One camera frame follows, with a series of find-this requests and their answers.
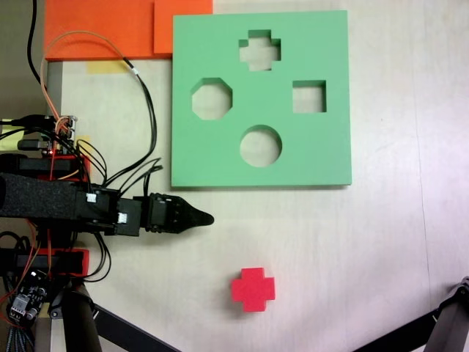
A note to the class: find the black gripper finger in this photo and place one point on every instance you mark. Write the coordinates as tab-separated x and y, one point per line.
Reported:
196	218

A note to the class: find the green shape-hole board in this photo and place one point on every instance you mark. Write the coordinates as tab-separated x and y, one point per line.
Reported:
322	154

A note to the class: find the black circuit board with capacitors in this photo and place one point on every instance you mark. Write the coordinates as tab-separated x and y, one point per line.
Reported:
25	297

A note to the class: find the black tripod leg with hinge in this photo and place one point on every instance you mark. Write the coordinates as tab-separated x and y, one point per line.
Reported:
452	315

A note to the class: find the red and black table clamp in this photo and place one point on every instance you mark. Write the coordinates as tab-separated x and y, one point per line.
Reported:
69	262
62	165

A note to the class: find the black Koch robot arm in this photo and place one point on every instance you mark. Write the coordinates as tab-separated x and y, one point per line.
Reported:
44	198

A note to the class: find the round black tripod leg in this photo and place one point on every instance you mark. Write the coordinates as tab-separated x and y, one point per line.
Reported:
78	322

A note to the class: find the large orange block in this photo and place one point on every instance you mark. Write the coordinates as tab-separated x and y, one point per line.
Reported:
95	25

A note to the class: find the red cross columnar block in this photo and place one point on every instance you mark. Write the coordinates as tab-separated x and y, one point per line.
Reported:
253	289

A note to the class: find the wide yellow tape strip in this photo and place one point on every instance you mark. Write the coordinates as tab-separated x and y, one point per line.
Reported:
104	67

